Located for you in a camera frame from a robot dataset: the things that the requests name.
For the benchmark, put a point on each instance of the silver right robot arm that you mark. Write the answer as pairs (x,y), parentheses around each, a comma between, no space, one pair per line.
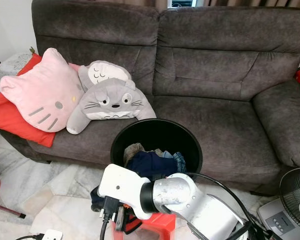
(190,200)

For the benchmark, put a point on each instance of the red plastic stool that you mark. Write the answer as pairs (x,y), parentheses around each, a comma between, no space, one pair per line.
(150,226)

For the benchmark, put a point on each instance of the grey brown cloth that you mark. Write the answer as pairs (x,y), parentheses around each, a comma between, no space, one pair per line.
(133,151)

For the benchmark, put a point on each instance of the blue denim garment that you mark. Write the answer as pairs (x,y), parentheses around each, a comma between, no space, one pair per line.
(179,162)

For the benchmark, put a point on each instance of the black round laundry basket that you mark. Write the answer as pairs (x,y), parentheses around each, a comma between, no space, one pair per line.
(157,135)

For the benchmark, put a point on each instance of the grey Totoro plush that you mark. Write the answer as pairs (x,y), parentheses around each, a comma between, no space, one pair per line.
(110,102)

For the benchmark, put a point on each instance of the red cushion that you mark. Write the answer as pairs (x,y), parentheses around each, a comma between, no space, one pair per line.
(15,120)

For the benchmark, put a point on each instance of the pink cat face pillow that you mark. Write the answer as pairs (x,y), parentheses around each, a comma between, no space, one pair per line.
(42,95)

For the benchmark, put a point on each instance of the grey fabric sofa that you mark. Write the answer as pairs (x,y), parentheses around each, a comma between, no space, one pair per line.
(210,75)

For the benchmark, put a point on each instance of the black grille standing fan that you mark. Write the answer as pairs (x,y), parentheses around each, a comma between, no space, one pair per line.
(295,192)

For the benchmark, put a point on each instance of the side table white lace cloth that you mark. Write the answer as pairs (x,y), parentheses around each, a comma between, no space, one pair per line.
(12,65)

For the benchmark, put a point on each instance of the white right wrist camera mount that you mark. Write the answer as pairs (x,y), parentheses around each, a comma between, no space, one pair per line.
(120,187)

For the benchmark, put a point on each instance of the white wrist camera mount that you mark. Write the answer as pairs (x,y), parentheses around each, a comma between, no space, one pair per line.
(52,235)
(120,187)

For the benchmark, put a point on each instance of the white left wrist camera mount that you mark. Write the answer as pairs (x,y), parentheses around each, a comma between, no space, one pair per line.
(52,235)

